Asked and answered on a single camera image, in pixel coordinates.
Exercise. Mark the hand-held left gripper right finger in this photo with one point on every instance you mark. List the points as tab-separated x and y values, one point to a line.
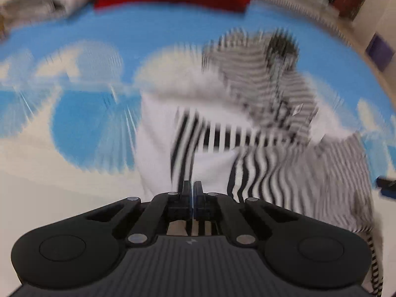
198	204

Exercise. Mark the black white striped small garment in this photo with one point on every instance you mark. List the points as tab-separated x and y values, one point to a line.
216	167

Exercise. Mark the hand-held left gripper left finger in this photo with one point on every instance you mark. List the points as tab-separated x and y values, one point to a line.
187	202

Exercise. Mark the purple bin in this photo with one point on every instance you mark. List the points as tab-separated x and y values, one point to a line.
381	51

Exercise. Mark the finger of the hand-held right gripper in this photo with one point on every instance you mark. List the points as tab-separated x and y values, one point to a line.
387	184

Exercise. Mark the blue white printed bed sheet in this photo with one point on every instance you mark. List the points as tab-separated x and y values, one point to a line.
92	120

